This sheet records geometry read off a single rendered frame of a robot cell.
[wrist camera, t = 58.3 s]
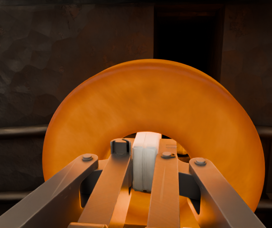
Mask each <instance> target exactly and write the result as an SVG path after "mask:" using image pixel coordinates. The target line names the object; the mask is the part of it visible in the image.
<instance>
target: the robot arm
mask: <svg viewBox="0 0 272 228"><path fill-rule="evenodd" d="M110 148H111V155H110V157H109V158H108V159H106V160H98V156H97V155H95V154H90V153H87V154H84V155H80V156H79V157H77V158H76V159H75V160H73V161H72V162H71V163H69V164H68V165H67V166H65V167H64V168H63V169H61V170H60V171H59V172H57V173H56V174H55V175H54V176H52V177H51V178H50V179H48V180H47V181H46V182H44V183H43V184H42V185H40V186H39V187H38V188H37V189H35V190H34V191H33V192H31V193H30V194H29V195H27V196H26V197H25V198H23V199H22V200H21V201H19V202H18V203H17V204H16V205H14V206H13V207H12V208H10V209H9V210H8V211H6V212H5V213H4V214H2V215H1V216H0V228H123V227H124V223H125V220H126V215H127V211H128V207H129V203H130V199H131V194H132V184H133V190H134V191H143V190H146V191H147V192H151V197H150V206H149V213H148V220H147V227H145V228H180V207H179V196H184V197H187V198H188V204H189V206H190V208H191V210H192V212H193V214H194V216H195V218H196V220H197V222H198V224H199V226H200V228H266V227H265V226H264V224H263V223H262V222H261V221H260V220H259V218H258V217H257V216H256V215H255V213H254V212H253V211H252V210H251V209H250V208H249V207H248V205H247V204H246V203H245V202H244V200H243V199H242V198H241V197H240V195H239V194H238V193H237V192H236V191H235V189H234V188H233V187H232V186H231V185H230V183H229V182H228V181H227V180H226V179H225V177H224V176H223V175H222V174H221V173H220V172H219V170H218V169H217V168H216V167H215V165H214V164H213V163H212V162H211V161H210V160H208V159H206V158H202V157H197V158H193V159H190V161H189V163H185V162H182V161H180V160H179V159H178V156H177V142H176V141H174V140H173V139H161V134H160V133H154V132H138V133H137V134H136V138H117V139H114V140H112V141H111V142H110Z"/></svg>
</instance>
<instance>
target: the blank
mask: <svg viewBox="0 0 272 228"><path fill-rule="evenodd" d="M138 132H154V133H160V134H162V135H165V136H167V137H170V138H171V139H173V140H174V141H176V142H177V143H179V144H180V145H181V146H182V147H183V148H184V149H185V151H186V152H187V153H188V155H189V157H190V159H193V158H197V157H202V158H206V159H208V160H210V161H211V162H212V163H213V164H214V165H215V167H216V168H217V169H218V170H219V172H220V173H221V174H222V175H223V176H224V177H225V179H226V180H227V181H228V182H229V183H230V185H231V186H232V187H233V188H234V189H235V191H236V192H237V193H238V194H239V195H240V197H241V198H242V199H243V200H244V202H245V203H246V204H247V205H248V207H249V208H250V209H251V210H252V211H253V212H255V210H256V208H257V205H258V203H259V200H260V197H261V194H262V190H263V185H264V177H265V160H264V153H263V147H262V144H261V141H260V137H259V135H258V132H257V130H256V128H255V126H254V124H253V122H252V120H251V118H250V117H249V116H248V114H247V113H246V111H245V110H244V109H243V107H242V106H241V105H240V104H239V102H238V101H237V100H236V99H235V98H234V97H233V96H232V95H231V94H230V92H229V91H228V90H227V89H226V88H225V87H223V86H222V85H221V84H220V83H219V82H217V81H216V80H215V79H213V78H212V77H210V76H209V75H207V74H206V73H204V72H202V71H200V70H198V69H196V68H194V67H191V66H188V65H185V64H182V63H179V62H174V61H169V60H163V59H140V60H133V61H128V62H123V63H120V64H117V65H114V66H112V67H110V68H107V69H105V70H103V71H102V72H100V73H98V74H96V75H94V76H92V77H91V78H89V79H87V80H85V81H84V82H83V83H81V84H80V85H79V86H77V87H76V88H75V89H74V90H72V91H71V92H70V93H69V95H67V97H66V98H65V99H64V100H63V101H62V102H61V104H60V105H59V107H58V108H57V110H56V111H55V113H54V115H53V117H52V119H51V121H50V123H49V125H48V128H47V131H46V135H45V139H44V144H43V152H42V168H43V175H44V180H45V182H46V181H47V180H48V179H50V178H51V177H52V176H54V175H55V174H56V173H57V172H59V171H60V170H61V169H63V168H64V167H65V166H67V165H68V164H69V163H71V162H72V161H73V160H75V159H76V158H77V157H79V156H80V155H84V154H87V153H90V154H95V155H97V156H98V160H106V159H108V158H109V157H110V155H111V148H110V142H111V141H112V140H114V139H117V138H123V137H125V136H127V135H130V134H133V133H138ZM150 197H151V194H148V193H143V192H139V191H134V190H133V189H132V194H131V199H130V203H129V207H128V211H127V215H126V220H125V223H128V224H140V225H147V220H148V213H149V206H150ZM179 207H180V227H181V228H183V227H184V228H200V226H199V224H198V222H197V220H196V218H195V216H194V214H193V212H192V210H191V208H190V206H189V204H188V198H187V197H184V196H179Z"/></svg>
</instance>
